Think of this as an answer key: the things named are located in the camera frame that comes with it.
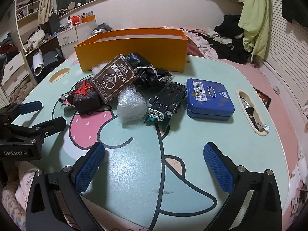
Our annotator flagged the orange cardboard box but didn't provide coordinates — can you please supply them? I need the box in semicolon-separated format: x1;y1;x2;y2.
74;28;188;73

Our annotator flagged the white drawer cabinet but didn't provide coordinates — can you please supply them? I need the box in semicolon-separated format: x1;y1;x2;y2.
57;26;79;47

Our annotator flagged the red bag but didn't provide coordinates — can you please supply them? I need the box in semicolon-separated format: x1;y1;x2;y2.
67;16;81;27

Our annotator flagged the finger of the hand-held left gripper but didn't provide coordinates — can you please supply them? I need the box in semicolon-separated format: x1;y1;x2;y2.
0;100;43;126
11;117;67;147

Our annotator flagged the light green hanging garment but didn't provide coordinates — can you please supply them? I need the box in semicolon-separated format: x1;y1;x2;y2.
238;0;270;58

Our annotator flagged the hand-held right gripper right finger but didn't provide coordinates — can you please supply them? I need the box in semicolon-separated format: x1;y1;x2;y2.
203;141;282;231

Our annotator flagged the grey cloth bundle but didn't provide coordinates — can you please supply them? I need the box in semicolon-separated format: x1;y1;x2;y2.
93;23;112;35

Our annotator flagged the pink bed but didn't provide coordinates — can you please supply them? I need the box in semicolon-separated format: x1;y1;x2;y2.
188;53;308;231

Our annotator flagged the white shelf unit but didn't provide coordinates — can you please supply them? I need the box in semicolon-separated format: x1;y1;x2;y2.
14;0;42;53

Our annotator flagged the black plush keychain red symbol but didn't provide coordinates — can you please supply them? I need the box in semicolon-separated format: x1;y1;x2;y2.
59;79;113;116

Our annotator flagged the teal toy car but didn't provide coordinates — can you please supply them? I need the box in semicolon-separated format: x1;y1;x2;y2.
144;81;188;127

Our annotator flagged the mint cartoon lap table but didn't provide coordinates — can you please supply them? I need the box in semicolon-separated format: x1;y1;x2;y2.
14;53;300;231

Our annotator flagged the black hanging garment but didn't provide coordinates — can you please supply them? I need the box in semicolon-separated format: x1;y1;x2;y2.
280;0;308;22

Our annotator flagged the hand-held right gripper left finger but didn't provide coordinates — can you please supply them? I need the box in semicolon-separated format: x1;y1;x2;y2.
25;141;106;231

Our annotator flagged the red corduroy pillow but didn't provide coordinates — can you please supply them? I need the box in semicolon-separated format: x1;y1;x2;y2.
185;32;205;58

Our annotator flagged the brown furry item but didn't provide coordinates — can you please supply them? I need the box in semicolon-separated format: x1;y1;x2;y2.
250;55;263;68

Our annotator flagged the black monitor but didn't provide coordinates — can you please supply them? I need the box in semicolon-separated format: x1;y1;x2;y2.
48;14;60;33

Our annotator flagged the black crumpled wrapper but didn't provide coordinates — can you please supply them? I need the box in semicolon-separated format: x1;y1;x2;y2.
245;107;259;126

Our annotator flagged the white fluffy scrunchie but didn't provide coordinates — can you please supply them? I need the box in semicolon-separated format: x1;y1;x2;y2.
91;61;109;74

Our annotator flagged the black clothes pile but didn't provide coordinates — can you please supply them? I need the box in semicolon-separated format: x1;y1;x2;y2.
200;14;252;64

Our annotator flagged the pale floral quilt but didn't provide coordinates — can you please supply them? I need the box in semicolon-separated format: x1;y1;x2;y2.
1;160;36;224

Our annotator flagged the black lace cloth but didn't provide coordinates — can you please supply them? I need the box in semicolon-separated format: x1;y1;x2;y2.
124;52;175;89

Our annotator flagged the brown card box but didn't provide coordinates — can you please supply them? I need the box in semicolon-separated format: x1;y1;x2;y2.
92;54;141;104

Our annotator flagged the rolled white paper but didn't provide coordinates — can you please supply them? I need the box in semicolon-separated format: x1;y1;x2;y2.
32;52;45;75

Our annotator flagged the blue metal tin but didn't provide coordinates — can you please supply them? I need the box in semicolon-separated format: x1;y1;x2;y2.
186;78;235;121

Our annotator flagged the beige cloth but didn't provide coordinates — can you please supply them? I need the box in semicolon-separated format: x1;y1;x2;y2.
207;30;233;47

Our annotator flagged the pink floral blanket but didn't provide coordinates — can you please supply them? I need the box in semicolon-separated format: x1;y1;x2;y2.
164;25;218;58

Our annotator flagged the white louvered panel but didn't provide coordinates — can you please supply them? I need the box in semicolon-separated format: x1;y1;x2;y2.
262;0;308;116

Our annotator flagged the clear plastic bag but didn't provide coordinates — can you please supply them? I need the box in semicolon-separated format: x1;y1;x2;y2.
117;86;148;126

